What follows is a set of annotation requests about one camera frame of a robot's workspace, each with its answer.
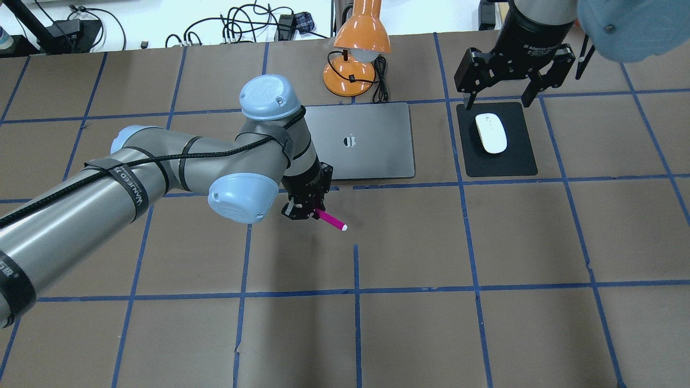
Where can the white computer mouse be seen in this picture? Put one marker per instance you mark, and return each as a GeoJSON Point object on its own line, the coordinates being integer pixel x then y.
{"type": "Point", "coordinates": [493, 136]}

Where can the pink highlighter pen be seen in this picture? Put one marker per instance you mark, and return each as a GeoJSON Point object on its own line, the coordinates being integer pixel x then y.
{"type": "Point", "coordinates": [333, 221]}

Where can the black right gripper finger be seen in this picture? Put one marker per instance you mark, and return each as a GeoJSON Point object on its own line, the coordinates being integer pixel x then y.
{"type": "Point", "coordinates": [562, 63]}
{"type": "Point", "coordinates": [474, 74]}

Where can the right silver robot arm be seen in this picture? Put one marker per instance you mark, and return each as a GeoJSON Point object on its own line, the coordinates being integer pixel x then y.
{"type": "Point", "coordinates": [620, 31]}

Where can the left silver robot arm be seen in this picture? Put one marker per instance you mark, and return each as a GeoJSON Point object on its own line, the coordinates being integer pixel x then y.
{"type": "Point", "coordinates": [43, 239]}

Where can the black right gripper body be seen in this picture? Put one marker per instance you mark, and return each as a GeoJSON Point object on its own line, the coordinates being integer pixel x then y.
{"type": "Point", "coordinates": [529, 39]}

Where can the orange desk lamp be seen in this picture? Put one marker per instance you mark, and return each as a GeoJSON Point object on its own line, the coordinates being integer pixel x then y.
{"type": "Point", "coordinates": [357, 63]}

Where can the black mousepad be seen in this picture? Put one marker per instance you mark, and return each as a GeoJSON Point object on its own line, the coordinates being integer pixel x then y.
{"type": "Point", "coordinates": [517, 160]}

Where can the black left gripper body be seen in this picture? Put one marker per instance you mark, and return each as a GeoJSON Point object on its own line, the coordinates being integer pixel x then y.
{"type": "Point", "coordinates": [303, 187]}

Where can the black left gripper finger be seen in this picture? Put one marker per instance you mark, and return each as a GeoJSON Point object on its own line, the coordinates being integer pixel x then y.
{"type": "Point", "coordinates": [295, 211]}
{"type": "Point", "coordinates": [316, 210]}

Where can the silver laptop notebook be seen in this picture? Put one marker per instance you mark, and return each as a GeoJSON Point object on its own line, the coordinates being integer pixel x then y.
{"type": "Point", "coordinates": [364, 141]}

